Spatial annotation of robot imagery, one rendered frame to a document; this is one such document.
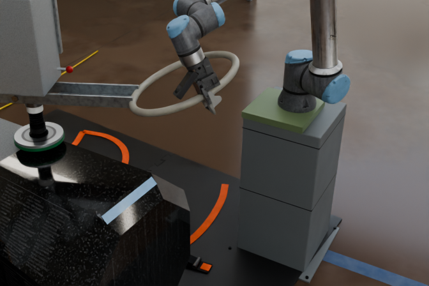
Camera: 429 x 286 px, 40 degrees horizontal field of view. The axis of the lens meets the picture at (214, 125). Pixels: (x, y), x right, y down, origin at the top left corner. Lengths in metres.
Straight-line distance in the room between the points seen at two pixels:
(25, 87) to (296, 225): 1.49
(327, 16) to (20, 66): 1.27
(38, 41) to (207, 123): 2.30
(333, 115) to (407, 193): 1.20
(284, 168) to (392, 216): 1.06
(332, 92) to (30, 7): 1.32
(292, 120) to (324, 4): 0.60
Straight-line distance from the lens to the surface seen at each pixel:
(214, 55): 2.55
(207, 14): 2.14
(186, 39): 2.10
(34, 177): 2.55
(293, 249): 3.17
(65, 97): 2.52
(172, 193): 2.61
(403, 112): 4.93
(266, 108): 2.88
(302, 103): 2.85
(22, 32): 2.40
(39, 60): 2.44
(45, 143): 2.66
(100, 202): 2.36
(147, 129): 4.43
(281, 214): 3.07
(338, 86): 2.68
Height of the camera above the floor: 2.25
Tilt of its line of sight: 30 degrees down
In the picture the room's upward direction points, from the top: 1 degrees clockwise
